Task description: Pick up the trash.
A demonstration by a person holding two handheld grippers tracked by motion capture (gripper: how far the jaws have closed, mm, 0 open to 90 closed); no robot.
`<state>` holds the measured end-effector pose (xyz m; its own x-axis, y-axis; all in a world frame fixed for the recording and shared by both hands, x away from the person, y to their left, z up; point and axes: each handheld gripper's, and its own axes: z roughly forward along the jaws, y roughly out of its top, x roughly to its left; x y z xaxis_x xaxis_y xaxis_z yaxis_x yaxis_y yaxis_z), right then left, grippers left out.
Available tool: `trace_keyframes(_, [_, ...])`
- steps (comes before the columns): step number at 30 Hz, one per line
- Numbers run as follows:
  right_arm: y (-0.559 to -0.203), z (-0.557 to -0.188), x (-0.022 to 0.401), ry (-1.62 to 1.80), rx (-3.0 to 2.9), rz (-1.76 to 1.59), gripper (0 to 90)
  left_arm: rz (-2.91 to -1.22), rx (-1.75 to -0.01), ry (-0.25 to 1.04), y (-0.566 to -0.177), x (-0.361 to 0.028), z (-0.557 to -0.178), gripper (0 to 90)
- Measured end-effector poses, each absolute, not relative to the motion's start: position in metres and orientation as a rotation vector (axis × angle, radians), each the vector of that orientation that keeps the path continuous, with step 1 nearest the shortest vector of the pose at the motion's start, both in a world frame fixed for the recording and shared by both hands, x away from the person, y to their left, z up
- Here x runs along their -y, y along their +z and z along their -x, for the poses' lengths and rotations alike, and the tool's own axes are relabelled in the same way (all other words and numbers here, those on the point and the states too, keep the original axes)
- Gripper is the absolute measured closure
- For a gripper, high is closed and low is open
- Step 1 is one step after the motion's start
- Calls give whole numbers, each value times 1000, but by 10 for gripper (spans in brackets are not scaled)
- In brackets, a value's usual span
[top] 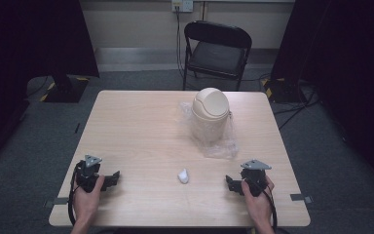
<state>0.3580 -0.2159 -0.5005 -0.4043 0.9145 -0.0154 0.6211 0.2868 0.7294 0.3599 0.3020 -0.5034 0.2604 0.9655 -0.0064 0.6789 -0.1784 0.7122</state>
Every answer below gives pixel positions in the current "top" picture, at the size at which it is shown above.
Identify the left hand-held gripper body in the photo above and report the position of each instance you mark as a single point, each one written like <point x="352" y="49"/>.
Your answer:
<point x="89" y="174"/>

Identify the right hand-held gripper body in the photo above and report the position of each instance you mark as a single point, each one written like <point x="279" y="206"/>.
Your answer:
<point x="255" y="180"/>

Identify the white paper wad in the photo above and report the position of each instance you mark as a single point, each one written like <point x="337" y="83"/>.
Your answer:
<point x="183" y="176"/>

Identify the beige swing-lid trash can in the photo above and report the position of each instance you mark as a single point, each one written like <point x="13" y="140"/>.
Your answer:
<point x="210" y="113"/>

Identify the person's right hand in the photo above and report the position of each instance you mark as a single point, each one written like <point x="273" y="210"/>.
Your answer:
<point x="260" y="208"/>

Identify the person's left hand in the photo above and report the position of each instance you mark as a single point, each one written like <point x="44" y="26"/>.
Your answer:
<point x="86" y="203"/>

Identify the clear plastic bag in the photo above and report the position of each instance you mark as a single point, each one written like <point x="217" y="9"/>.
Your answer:
<point x="224" y="148"/>

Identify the grey tape strip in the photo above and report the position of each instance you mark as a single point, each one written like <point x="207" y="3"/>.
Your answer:
<point x="301" y="198"/>
<point x="56" y="201"/>

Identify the small black floor strip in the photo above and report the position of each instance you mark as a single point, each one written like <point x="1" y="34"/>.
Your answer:
<point x="77" y="128"/>

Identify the black stand base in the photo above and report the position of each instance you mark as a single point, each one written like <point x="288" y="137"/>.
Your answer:
<point x="284" y="92"/>
<point x="65" y="91"/>

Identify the black folding chair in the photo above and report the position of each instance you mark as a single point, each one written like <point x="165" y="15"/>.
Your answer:
<point x="216" y="55"/>

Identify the black curtain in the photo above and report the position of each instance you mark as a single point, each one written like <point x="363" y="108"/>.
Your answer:
<point x="29" y="48"/>
<point x="347" y="65"/>

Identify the white wall socket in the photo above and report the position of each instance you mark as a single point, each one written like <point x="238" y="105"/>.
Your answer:
<point x="182" y="5"/>

